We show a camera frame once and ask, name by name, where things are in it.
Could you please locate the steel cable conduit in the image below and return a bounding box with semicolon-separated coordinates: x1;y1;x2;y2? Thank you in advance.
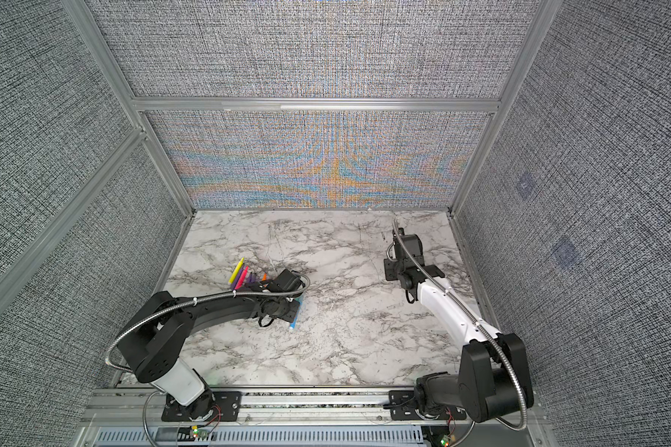
103;272;311;447
390;217;529;432

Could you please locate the right steel cable conduit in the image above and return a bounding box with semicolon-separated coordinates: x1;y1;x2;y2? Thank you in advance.
390;217;529;432

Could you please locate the yellow highlighter pen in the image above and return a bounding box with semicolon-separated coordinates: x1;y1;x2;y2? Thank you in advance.
229;257;244;286

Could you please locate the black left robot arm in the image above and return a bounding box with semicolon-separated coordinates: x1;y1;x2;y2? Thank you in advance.
113;288;303;423

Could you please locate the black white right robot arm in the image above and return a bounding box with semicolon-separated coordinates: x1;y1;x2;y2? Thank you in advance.
383;259;534;423

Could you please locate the blue pen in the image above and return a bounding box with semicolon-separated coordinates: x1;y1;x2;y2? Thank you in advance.
289;296;303;332

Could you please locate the pink red pen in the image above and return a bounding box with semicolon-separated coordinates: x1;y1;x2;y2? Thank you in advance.
234;266;249;290

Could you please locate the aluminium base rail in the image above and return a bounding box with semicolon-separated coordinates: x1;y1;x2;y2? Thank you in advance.
72;386;558;446

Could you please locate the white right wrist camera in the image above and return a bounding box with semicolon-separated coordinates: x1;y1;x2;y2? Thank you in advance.
391;227;425;267

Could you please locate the left steel cable conduit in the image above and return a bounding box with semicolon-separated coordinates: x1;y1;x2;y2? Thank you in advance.
103;272;311;447

